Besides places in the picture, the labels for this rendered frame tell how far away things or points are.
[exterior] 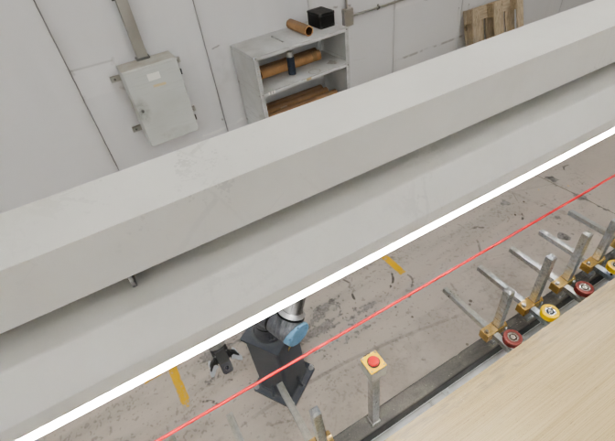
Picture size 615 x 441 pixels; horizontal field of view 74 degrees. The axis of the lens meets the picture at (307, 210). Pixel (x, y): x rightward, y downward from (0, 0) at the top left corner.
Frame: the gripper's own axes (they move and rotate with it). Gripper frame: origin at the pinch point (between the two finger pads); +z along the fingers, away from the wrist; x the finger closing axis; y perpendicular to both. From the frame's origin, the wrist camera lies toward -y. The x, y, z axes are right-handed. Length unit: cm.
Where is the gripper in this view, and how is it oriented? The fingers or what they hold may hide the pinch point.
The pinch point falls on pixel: (228, 369)
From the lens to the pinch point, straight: 200.5
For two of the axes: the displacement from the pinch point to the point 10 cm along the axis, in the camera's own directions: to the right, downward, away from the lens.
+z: 1.1, 7.5, 6.5
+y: -5.3, -5.1, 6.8
